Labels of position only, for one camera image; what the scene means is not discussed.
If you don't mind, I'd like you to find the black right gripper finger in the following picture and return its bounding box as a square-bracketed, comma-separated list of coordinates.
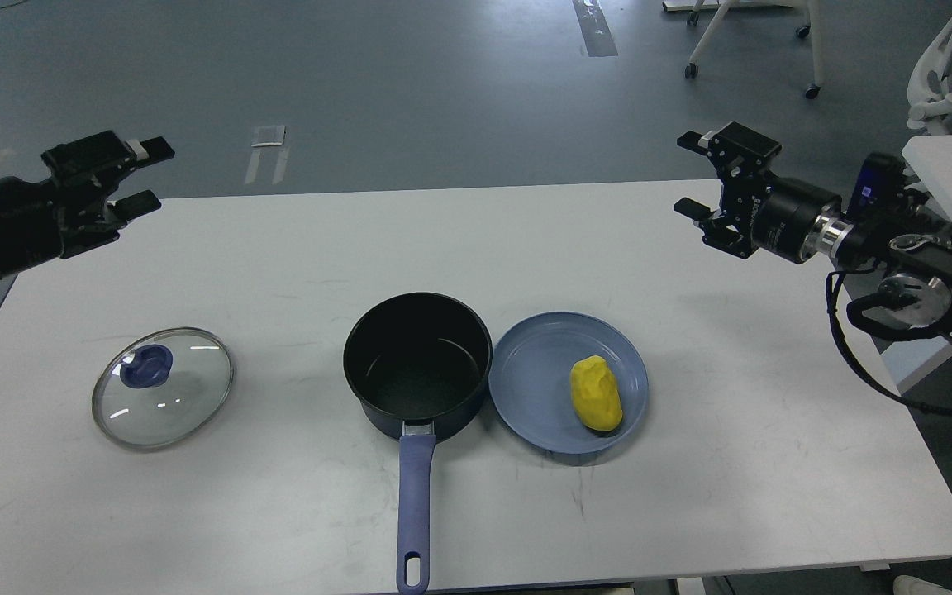
[676, 123, 782, 186]
[674, 198, 759, 259]

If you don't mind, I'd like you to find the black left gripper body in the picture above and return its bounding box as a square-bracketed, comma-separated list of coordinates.
[0, 176, 121, 279]

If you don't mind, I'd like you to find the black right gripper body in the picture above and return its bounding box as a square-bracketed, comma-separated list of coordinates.
[719, 161, 842, 264]

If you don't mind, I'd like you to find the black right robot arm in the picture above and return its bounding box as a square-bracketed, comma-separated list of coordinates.
[674, 121, 952, 416]

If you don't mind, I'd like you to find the glass pot lid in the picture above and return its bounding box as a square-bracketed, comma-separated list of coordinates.
[91, 326, 236, 452]

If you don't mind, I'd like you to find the dark blue saucepan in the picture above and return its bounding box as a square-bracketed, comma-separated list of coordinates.
[341, 293, 493, 594]

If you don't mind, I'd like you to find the yellow potato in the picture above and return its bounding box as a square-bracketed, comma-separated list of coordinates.
[568, 355, 623, 432]

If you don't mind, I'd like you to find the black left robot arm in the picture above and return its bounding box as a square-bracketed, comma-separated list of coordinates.
[0, 131, 175, 279]

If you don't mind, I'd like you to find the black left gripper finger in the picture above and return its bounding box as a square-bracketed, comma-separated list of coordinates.
[103, 191, 162, 236]
[41, 131, 175, 186]

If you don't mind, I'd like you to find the blue plate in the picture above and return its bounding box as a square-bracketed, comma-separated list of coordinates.
[488, 312, 650, 457]

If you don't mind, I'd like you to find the white rolling table frame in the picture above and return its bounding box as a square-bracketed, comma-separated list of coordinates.
[681, 1, 827, 101]

